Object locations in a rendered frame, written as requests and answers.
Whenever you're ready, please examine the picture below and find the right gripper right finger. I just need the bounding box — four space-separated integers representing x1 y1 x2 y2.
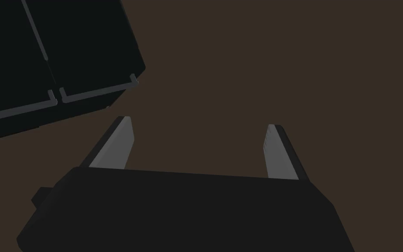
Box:
263 124 310 182

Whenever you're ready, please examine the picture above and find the black cupboard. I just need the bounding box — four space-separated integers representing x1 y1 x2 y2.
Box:
0 0 146 143

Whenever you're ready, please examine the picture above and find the grey cupboard handle bar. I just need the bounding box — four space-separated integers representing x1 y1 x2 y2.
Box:
0 89 58 125
59 73 140 104

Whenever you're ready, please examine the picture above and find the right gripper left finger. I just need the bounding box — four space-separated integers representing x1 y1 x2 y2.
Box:
79 115 135 170

